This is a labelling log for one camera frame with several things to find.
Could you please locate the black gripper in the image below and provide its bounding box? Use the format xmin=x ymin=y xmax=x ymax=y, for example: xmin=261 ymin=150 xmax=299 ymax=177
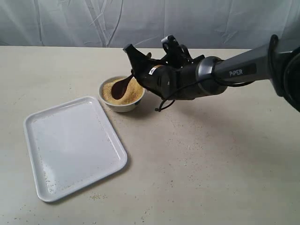
xmin=123 ymin=44 xmax=204 ymax=100

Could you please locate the brown wooden spoon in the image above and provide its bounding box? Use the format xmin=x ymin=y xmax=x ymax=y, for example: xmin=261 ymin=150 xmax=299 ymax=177
xmin=111 ymin=52 xmax=151 ymax=99

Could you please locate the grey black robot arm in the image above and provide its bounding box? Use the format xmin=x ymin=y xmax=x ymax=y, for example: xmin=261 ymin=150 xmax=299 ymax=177
xmin=124 ymin=35 xmax=300 ymax=110

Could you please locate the tan granular powder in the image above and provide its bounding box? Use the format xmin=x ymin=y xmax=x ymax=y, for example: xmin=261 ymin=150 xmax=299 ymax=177
xmin=100 ymin=78 xmax=143 ymax=105

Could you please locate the white ceramic bowl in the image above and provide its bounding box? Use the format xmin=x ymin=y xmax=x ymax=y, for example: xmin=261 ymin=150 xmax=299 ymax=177
xmin=98 ymin=76 xmax=145 ymax=113

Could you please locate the white backdrop cloth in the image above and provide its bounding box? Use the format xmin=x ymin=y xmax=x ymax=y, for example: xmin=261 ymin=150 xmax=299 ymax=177
xmin=0 ymin=0 xmax=300 ymax=49

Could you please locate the white rectangular tray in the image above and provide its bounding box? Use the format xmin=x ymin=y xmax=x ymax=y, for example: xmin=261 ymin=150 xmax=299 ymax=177
xmin=23 ymin=97 xmax=128 ymax=203

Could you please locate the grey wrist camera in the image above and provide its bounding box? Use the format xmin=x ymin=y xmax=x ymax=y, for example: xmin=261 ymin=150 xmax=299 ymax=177
xmin=161 ymin=35 xmax=192 ymax=68

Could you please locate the black cable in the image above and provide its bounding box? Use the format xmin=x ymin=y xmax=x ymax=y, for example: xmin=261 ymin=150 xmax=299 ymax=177
xmin=154 ymin=35 xmax=279 ymax=113

